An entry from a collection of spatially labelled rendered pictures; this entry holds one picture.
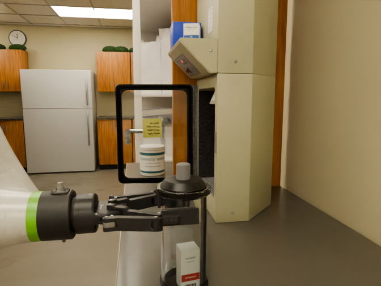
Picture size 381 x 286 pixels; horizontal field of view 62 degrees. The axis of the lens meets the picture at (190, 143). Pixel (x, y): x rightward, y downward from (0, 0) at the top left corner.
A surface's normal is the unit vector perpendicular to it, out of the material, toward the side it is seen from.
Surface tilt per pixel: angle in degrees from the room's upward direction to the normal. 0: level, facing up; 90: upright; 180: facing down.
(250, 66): 90
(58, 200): 34
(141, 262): 0
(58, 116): 90
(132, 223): 90
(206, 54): 90
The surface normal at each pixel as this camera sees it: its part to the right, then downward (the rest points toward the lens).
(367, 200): -0.98, 0.03
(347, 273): 0.00, -0.99
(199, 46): 0.18, 0.14
